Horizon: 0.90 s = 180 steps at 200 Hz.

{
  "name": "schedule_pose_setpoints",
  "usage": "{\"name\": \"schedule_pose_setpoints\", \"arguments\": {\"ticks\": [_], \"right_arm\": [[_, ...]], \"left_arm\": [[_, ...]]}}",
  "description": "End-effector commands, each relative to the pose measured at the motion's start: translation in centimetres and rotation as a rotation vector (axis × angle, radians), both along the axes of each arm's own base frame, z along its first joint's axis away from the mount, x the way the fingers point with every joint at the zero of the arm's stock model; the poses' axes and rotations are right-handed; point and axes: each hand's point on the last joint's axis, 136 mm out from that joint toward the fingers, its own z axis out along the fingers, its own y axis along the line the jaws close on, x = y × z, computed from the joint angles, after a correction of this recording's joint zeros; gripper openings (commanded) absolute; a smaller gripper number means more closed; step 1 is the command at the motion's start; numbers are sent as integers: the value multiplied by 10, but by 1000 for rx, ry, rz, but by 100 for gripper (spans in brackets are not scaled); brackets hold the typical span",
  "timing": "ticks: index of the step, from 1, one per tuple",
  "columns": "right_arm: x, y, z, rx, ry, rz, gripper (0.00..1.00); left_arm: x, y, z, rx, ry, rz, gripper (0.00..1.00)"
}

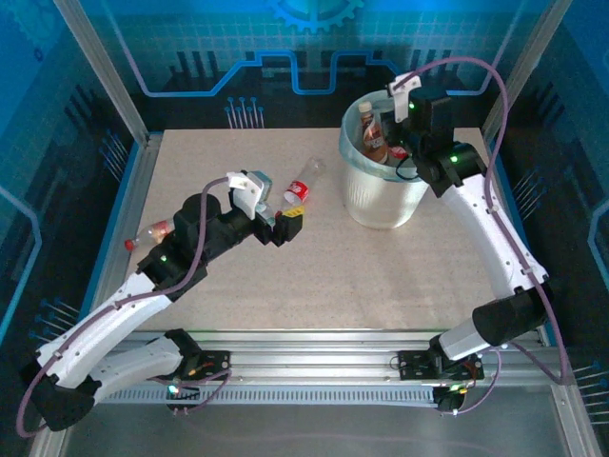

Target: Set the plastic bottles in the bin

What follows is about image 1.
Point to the brown label drink bottle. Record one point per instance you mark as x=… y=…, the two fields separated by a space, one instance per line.
x=373 y=140

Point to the clear bottle red white label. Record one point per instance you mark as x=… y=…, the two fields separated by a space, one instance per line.
x=157 y=231

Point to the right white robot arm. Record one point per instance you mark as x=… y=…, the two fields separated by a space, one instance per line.
x=495 y=238

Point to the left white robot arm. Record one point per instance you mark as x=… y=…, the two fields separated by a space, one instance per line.
x=104 y=323

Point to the light blue bin liner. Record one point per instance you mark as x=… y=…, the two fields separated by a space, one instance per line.
x=349 y=147

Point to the white ribbed plastic bin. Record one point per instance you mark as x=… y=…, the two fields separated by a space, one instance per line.
x=380 y=204

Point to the small black connector module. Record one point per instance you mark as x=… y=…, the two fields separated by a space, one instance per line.
x=447 y=402

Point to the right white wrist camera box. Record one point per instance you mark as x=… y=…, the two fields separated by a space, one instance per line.
x=403 y=95

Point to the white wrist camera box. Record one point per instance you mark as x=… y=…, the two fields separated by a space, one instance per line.
x=403 y=95
x=242 y=190

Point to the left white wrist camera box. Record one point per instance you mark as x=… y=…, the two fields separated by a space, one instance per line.
x=242 y=190

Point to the aluminium side rail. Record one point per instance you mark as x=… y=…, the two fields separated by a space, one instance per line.
x=135 y=190

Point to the aluminium frame post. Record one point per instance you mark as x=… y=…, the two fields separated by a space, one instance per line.
x=523 y=71
x=104 y=71

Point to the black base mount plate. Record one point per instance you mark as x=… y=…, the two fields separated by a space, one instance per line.
x=411 y=365
x=216 y=362

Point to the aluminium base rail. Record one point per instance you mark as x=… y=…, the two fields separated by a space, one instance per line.
x=309 y=357

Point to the aluminium frame profile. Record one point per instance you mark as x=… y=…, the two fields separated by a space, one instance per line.
x=578 y=419

